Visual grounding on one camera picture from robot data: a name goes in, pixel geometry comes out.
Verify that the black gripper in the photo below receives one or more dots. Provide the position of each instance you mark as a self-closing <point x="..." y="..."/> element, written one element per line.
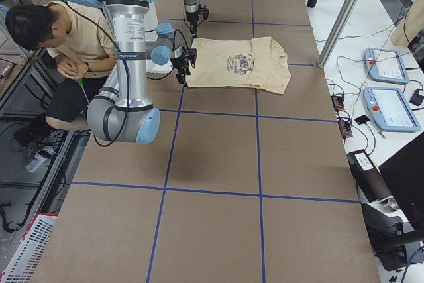
<point x="181" y="63"/>
<point x="191" y="18"/>

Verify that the beige long-sleeve printed shirt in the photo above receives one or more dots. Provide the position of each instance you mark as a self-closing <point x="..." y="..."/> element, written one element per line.
<point x="259" y="63"/>

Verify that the seated person beige shirt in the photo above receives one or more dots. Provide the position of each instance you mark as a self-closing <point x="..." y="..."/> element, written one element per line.
<point x="78" y="38"/>

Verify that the white power strip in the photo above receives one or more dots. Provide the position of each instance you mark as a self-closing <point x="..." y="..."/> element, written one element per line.
<point x="39" y="159"/>

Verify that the upper blue teach pendant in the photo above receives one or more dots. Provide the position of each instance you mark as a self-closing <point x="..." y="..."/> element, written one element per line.
<point x="385" y="66"/>

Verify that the blue teach pendant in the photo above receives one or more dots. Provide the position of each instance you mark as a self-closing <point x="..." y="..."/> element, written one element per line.
<point x="385" y="66"/>
<point x="389" y="110"/>

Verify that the lower blue teach pendant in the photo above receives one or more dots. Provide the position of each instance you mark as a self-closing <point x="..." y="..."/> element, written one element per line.
<point x="389" y="110"/>

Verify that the black brown cylinder device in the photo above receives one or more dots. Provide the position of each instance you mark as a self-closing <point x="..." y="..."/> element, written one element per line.
<point x="367" y="176"/>

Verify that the black monitor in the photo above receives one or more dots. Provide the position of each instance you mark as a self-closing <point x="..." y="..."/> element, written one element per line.
<point x="403" y="175"/>

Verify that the white plastic basket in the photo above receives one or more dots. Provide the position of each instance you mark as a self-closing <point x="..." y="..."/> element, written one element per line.
<point x="27" y="256"/>

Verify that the green handled stick tool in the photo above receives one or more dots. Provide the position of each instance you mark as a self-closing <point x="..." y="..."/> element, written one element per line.
<point x="81" y="85"/>

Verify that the aluminium frame post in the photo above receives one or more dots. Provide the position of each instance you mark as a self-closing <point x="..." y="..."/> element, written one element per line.
<point x="333" y="37"/>

